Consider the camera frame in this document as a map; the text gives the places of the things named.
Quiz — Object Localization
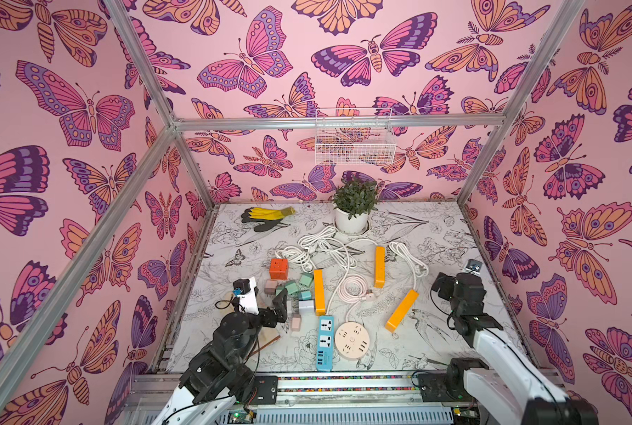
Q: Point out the green USB charger plug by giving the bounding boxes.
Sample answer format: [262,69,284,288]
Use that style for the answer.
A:
[284,281,300,297]

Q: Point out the yellow black work gloves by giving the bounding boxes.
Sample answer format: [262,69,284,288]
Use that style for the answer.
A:
[241,207,296,233]

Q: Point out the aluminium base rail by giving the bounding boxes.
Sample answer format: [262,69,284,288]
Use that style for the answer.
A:
[115,371,583,425]

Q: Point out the pink round socket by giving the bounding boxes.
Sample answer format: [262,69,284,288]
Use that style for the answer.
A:
[335,322,371,361]

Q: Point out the pink USB charger plug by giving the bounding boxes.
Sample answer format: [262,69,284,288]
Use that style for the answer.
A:
[290,314,302,332]

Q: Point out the pink coiled cable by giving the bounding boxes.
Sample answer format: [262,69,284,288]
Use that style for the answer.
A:
[328,273,378,320]

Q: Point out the white coiled cable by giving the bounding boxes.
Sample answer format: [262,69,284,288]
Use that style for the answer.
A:
[297,224,429,290]

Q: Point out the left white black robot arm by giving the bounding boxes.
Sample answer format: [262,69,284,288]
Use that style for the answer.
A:
[153,288,289,424]

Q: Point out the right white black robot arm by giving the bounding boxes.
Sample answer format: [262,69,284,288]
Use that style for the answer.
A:
[430,273,599,424]

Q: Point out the white cable bundle left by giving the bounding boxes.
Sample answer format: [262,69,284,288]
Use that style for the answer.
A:
[274,246,317,274]

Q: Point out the white USB charger plug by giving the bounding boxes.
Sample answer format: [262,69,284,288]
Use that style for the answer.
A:
[298,300,314,313]

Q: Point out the potted green plant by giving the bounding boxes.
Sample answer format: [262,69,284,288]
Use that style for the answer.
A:
[333,179,377,235]

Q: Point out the orange power strip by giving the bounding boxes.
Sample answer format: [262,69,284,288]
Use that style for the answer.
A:
[374,246,386,289]

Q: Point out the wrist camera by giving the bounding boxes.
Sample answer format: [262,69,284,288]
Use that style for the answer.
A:
[231,277,259,315]
[464,259,483,276]

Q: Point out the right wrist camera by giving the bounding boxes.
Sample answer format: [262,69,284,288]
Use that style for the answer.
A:
[464,259,483,276]

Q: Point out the blue power strip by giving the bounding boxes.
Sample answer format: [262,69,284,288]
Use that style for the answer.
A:
[316,315,335,372]

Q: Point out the orange cube socket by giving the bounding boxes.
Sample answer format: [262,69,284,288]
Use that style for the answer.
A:
[269,259,289,281]

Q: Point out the white wire basket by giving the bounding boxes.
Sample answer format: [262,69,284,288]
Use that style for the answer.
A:
[314,115,397,166]

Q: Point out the small yellow power strip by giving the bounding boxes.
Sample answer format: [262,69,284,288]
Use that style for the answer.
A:
[384,289,419,333]

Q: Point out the beige cloth glove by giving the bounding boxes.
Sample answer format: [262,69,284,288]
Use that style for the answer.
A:
[250,327,281,356]

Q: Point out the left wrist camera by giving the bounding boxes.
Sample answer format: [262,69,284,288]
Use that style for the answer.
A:
[231,277,259,315]

